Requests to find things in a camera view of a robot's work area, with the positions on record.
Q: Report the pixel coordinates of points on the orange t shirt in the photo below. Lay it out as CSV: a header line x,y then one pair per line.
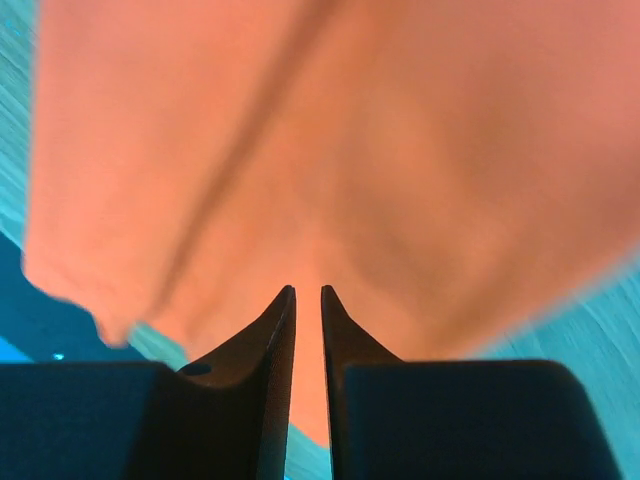
x,y
452,168

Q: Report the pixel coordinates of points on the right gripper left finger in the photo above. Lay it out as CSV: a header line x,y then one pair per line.
x,y
223,416

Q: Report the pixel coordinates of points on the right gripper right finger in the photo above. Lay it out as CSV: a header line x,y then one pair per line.
x,y
480,419

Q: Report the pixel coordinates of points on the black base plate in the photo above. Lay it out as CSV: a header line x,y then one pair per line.
x,y
45,329

